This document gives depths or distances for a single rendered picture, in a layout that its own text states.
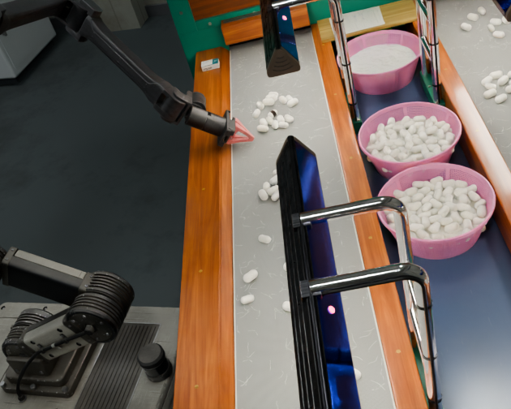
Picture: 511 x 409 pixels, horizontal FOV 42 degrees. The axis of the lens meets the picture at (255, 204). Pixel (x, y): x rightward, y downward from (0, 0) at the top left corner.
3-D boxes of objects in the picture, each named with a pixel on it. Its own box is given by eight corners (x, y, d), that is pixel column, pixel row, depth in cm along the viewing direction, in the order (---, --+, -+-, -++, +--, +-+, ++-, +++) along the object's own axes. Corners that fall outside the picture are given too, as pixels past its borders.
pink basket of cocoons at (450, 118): (396, 205, 168) (392, 177, 162) (345, 155, 188) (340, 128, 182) (484, 162, 173) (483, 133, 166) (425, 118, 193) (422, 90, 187)
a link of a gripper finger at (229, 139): (258, 121, 193) (229, 109, 190) (259, 135, 188) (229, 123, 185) (248, 138, 197) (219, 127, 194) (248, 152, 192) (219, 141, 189)
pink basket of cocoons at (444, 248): (392, 280, 151) (388, 251, 145) (372, 204, 171) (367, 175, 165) (511, 257, 148) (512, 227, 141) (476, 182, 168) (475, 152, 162)
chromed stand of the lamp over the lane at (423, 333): (346, 451, 123) (300, 297, 95) (332, 362, 138) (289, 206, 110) (449, 435, 121) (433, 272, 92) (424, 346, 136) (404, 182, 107)
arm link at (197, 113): (180, 127, 184) (188, 110, 181) (181, 114, 190) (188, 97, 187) (203, 135, 187) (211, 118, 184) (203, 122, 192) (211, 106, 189)
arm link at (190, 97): (158, 118, 184) (173, 94, 179) (161, 97, 193) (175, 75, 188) (195, 137, 188) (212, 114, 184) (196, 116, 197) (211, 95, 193)
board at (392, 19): (322, 43, 221) (321, 40, 220) (317, 23, 232) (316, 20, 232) (421, 19, 217) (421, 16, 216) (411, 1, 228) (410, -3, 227)
